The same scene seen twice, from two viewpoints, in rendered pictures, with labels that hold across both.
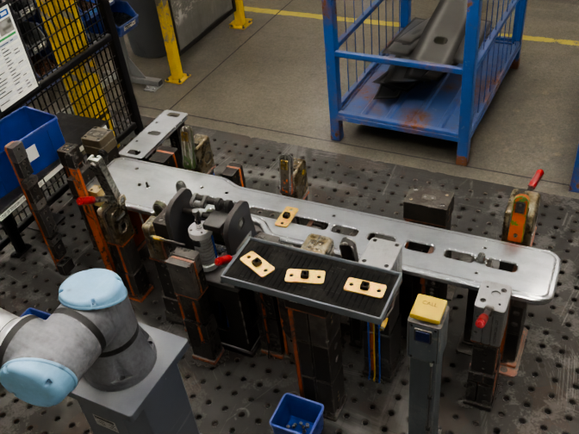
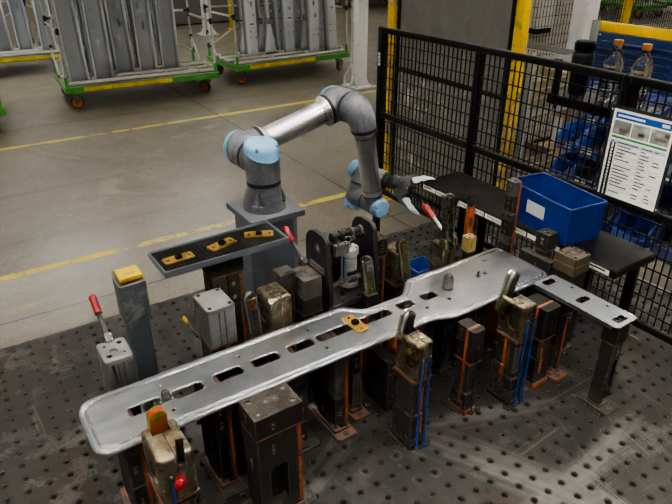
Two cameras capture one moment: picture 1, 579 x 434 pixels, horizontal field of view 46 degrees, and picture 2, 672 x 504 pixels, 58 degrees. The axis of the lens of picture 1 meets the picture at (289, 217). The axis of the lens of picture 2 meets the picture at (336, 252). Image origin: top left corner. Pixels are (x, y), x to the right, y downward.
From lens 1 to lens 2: 2.38 m
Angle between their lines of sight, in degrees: 91
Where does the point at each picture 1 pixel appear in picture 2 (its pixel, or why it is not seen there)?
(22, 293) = not seen: hidden behind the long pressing
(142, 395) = (233, 206)
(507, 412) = (106, 462)
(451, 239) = (210, 396)
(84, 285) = (261, 141)
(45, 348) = (236, 134)
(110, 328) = (241, 159)
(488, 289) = (121, 350)
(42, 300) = not seen: hidden behind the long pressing
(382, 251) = (212, 300)
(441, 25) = not seen: outside the picture
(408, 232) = (251, 377)
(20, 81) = (638, 190)
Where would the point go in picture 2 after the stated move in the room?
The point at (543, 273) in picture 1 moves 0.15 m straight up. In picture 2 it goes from (101, 424) to (88, 369)
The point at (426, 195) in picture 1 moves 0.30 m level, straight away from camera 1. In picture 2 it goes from (273, 398) to (381, 468)
